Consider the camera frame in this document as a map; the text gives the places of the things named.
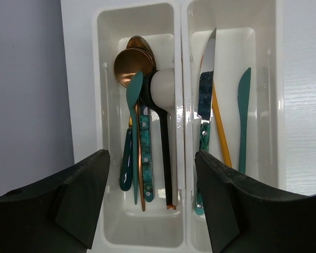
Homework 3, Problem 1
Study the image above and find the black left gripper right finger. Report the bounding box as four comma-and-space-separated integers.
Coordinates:
195, 151, 316, 252

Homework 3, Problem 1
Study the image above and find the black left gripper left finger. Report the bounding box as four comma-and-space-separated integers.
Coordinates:
0, 150, 111, 252

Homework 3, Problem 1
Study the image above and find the orange plastic knife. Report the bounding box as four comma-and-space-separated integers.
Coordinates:
200, 55, 233, 169

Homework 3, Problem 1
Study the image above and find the gold metal spoon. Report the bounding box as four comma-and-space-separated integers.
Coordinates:
114, 35, 156, 191

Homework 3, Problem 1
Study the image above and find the knife with teal handle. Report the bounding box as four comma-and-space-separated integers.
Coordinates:
194, 27, 217, 216

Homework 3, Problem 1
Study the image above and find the teal plastic spoon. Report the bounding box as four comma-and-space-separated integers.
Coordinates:
126, 71, 143, 204

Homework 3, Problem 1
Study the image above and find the beige plastic spoon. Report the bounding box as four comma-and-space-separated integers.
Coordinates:
151, 69, 178, 210

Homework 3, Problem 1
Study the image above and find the copper metal spoon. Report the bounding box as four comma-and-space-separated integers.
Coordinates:
114, 48, 153, 204

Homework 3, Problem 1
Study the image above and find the silver spoon teal handle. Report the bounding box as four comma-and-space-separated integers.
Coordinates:
139, 105, 154, 202

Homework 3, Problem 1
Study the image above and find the white right container tray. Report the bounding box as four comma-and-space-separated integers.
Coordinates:
181, 1, 286, 252

